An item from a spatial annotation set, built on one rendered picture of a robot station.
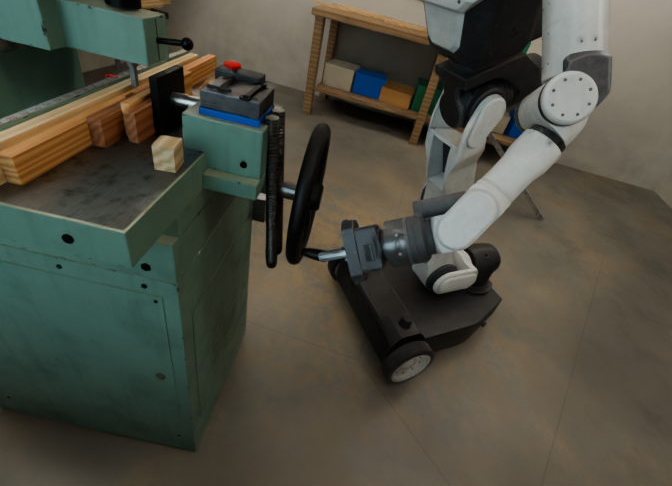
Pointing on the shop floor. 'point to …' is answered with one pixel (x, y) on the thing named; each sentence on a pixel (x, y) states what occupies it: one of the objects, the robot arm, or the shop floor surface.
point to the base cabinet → (125, 338)
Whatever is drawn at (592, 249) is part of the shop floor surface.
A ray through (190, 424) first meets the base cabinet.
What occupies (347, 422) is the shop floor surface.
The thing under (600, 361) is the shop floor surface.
